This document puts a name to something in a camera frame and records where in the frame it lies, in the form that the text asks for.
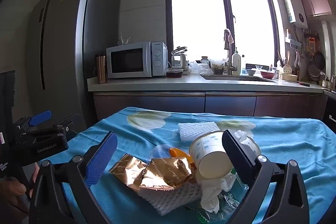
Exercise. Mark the copper thermos tumbler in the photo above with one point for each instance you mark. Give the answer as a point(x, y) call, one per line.
point(101, 69)

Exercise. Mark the dark lower cabinets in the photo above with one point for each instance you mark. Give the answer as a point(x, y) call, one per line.
point(247, 104)

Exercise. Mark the clear green snack bag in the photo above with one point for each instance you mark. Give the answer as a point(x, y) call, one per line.
point(229, 202)

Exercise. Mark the kitchen faucet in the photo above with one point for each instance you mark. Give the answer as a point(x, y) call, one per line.
point(228, 41)

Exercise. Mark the blue floral tablecloth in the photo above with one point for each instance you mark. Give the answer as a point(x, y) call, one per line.
point(307, 141)

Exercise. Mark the person's left hand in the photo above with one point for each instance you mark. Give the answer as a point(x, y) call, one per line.
point(15, 192)

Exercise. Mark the white microwave oven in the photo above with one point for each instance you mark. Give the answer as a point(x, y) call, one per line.
point(137, 60)

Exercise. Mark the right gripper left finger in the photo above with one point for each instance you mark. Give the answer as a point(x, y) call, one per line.
point(49, 202)

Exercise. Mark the orange peel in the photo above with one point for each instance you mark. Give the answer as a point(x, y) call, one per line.
point(175, 152)

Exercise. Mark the white water heater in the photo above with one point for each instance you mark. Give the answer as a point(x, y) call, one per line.
point(296, 13)

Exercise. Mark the black frying pan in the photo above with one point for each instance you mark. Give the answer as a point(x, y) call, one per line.
point(319, 60)

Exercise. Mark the dark red bowl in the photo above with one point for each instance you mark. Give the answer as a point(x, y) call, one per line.
point(174, 72)

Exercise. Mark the kitchen window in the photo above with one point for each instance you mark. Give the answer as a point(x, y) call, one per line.
point(200, 25)

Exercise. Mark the white foam fruit net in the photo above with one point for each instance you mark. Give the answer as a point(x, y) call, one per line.
point(166, 201)

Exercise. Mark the gold foil wrapper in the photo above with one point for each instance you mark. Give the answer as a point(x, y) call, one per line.
point(164, 174)

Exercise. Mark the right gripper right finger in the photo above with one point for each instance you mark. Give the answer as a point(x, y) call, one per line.
point(289, 202)

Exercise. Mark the white tissue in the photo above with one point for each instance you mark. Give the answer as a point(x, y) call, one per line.
point(211, 188)

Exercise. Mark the paper cup with blue dots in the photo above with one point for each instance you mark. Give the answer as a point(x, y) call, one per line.
point(209, 155)

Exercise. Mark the grey refrigerator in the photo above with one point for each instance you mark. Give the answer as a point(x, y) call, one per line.
point(64, 37)

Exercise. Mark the white soap bottle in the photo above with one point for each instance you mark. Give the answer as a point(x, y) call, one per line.
point(236, 63)

